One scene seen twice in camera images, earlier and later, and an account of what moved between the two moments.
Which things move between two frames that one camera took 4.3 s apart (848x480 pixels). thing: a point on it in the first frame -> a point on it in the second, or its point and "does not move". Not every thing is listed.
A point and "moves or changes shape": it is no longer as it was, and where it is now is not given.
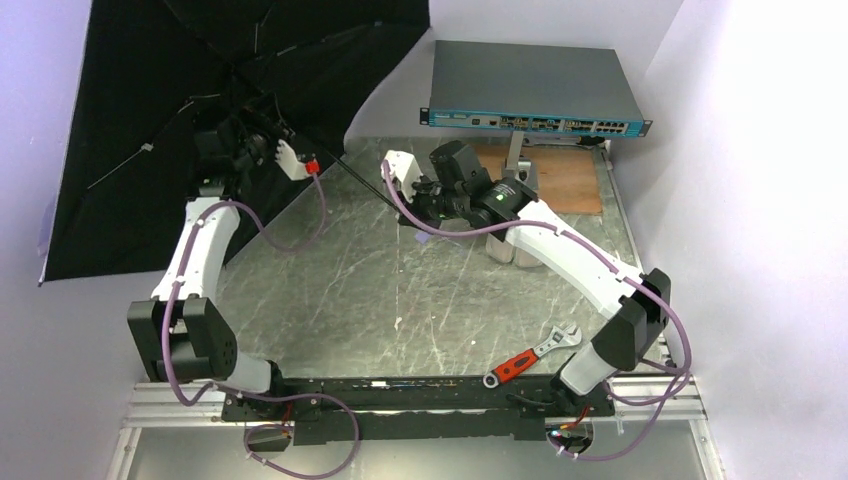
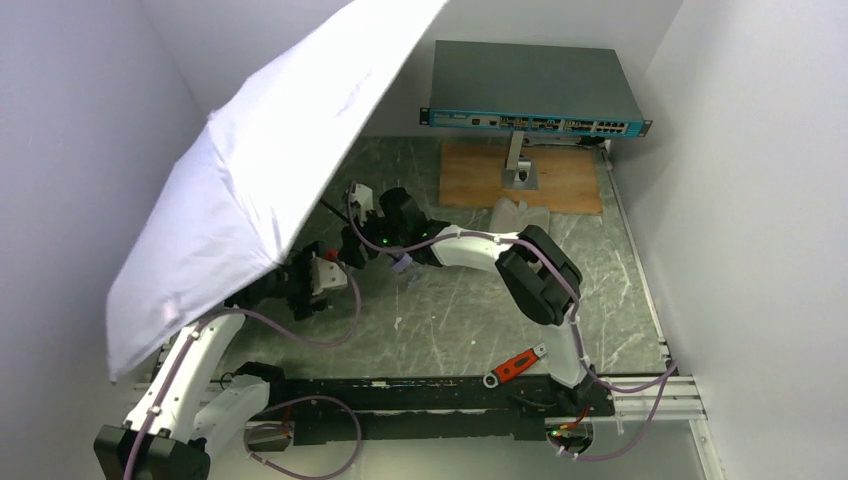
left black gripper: (263, 142) -> (299, 283)
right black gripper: (424, 201) -> (357, 246)
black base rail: (415, 410) does not move
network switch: (532, 89) does not move
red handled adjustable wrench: (561, 336) does not move
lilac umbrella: (246, 96) moves or changes shape
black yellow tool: (590, 140) does not move
